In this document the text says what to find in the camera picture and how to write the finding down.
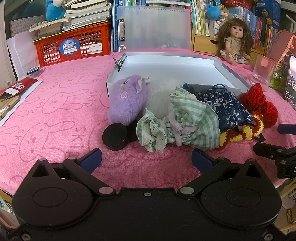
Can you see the row of colourful upright books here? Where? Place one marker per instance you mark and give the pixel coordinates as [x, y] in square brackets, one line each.
[245, 20]

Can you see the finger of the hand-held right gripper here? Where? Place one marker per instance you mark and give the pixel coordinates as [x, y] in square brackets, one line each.
[266, 148]
[287, 128]

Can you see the row of thin books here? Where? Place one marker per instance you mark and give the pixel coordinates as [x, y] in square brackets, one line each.
[129, 2]

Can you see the grey grid board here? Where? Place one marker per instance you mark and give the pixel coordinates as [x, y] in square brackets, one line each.
[20, 26]

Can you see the purple plush toy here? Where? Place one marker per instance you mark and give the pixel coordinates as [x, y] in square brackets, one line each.
[127, 102]

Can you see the small dark card box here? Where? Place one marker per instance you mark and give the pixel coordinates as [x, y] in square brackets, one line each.
[33, 70]

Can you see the pink picture book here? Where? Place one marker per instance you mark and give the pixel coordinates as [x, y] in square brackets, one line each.
[282, 46]

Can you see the red plastic crate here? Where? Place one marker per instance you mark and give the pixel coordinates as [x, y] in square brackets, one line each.
[69, 48]

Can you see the red plastic basket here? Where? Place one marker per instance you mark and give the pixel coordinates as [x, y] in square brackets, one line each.
[235, 3]

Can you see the white paper sheet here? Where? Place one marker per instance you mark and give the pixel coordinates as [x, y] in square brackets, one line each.
[25, 96]

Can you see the stack of books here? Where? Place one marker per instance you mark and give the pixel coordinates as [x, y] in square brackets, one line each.
[87, 16]

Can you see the white fluffy pompom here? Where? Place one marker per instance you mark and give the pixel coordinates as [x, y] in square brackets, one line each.
[159, 97]

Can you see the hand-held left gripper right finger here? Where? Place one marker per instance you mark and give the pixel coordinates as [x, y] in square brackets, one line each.
[201, 160]

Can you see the blue white cat plush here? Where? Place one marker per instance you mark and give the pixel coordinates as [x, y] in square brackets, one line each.
[54, 10]

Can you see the blue fluffy ball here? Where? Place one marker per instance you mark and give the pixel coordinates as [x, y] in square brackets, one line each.
[214, 12]

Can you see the leaning white paper sheets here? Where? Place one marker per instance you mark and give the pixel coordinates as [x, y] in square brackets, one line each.
[18, 53]

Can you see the navy floral pouch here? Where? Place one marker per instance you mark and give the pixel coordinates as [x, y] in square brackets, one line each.
[226, 109]

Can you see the red yellow crochet pouch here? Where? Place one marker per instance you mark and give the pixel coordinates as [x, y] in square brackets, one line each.
[261, 102]

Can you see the white illustrated box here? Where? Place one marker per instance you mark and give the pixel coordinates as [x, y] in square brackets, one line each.
[214, 27]

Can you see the small cartoon charm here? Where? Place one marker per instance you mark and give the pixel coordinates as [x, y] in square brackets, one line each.
[122, 48]

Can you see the red packet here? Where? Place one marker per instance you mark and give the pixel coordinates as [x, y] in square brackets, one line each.
[20, 84]

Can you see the grey cardboard box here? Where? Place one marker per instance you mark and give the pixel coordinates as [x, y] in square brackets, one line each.
[161, 67]

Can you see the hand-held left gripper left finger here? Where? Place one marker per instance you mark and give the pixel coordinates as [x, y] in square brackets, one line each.
[92, 160]

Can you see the translucent clip folder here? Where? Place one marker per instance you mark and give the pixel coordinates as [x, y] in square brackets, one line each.
[157, 25]

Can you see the black binder clip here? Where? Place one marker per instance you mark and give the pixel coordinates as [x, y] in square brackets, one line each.
[119, 63]

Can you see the smartphone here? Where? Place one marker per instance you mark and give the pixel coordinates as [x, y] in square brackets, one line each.
[291, 81]

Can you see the pink printed towel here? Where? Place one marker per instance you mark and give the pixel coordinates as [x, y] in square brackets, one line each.
[57, 115]

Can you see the blue cartoon box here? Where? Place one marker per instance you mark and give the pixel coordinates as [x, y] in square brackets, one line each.
[268, 8]

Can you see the brown haired doll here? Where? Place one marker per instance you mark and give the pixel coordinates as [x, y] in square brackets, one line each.
[234, 39]

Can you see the clear glass mug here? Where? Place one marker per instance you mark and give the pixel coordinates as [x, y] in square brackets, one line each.
[262, 74]

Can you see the wooden drawer organiser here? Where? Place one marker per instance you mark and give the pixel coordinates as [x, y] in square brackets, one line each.
[203, 44]

